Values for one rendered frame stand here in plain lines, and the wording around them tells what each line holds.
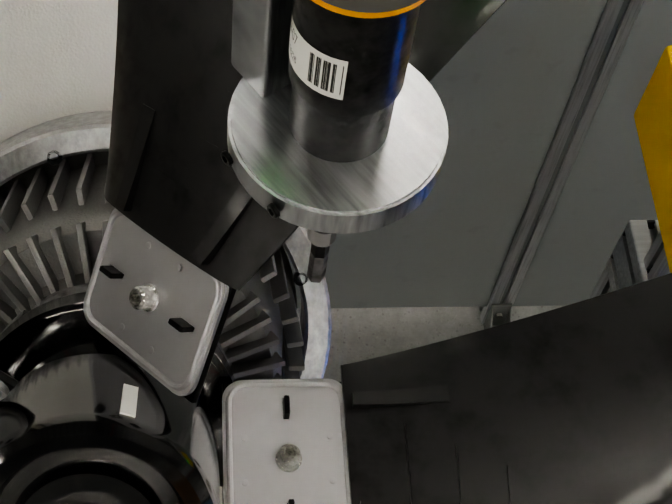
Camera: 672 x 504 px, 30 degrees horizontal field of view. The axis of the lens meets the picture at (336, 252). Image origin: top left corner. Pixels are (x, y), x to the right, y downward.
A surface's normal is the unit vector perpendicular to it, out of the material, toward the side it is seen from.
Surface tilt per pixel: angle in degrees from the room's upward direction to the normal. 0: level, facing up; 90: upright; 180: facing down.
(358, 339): 0
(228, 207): 44
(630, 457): 13
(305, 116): 90
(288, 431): 0
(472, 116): 90
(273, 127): 0
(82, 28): 50
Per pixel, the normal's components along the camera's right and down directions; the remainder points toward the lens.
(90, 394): 0.07, -0.95
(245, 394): 0.09, -0.52
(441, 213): 0.06, 0.85
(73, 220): -0.14, -0.75
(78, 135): 0.11, 0.32
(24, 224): -0.43, -0.81
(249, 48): -0.78, 0.50
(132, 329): -0.65, -0.01
